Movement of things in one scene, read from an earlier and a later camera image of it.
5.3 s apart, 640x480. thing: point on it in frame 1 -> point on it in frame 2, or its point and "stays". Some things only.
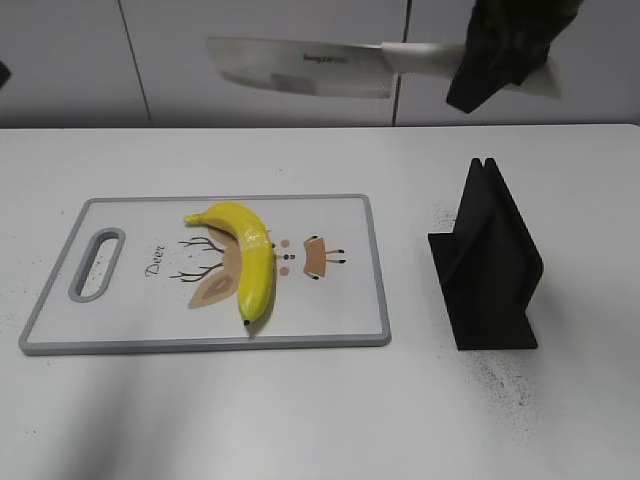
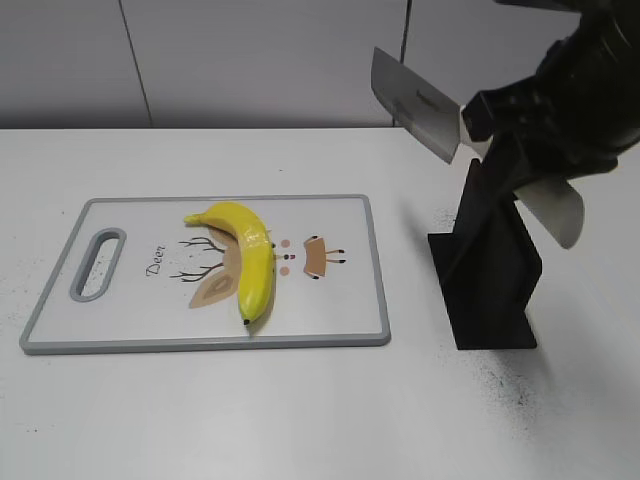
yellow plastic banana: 256,253 stays
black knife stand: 489,265 stays
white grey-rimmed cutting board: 133,276 stays
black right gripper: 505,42 -> 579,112
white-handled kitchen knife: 346,68 -> 439,123
